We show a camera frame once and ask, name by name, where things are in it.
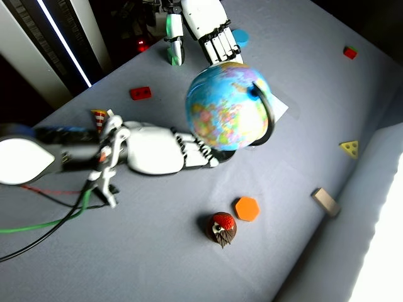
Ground green cable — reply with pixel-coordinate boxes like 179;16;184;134
0;185;93;235

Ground red block with two holes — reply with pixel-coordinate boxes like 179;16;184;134
129;86;152;101

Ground white paper sheet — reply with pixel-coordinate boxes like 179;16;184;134
269;89;290;122

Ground strawberry pinecone owl toy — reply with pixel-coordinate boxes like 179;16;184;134
206;211;238;249

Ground red white striped cone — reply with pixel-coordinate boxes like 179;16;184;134
90;109;108;134

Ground yellow triangle block with holes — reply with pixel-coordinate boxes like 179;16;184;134
339;140;360;160

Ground grey table cloth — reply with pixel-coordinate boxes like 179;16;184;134
0;0;403;302

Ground orange hexagon block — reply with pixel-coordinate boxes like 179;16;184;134
232;196;261;222

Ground white light strip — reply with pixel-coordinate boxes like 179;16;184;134
37;0;93;89

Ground blue world globe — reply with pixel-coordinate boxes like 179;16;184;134
184;61;277;152

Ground black cable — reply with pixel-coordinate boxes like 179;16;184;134
0;188;107;262

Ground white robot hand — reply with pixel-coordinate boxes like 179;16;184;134
124;121;236;176
162;0;245;67

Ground plain wooden rectangular block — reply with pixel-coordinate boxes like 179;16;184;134
311;187;342;218

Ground red cable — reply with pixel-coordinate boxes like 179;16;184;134
20;184;83;195

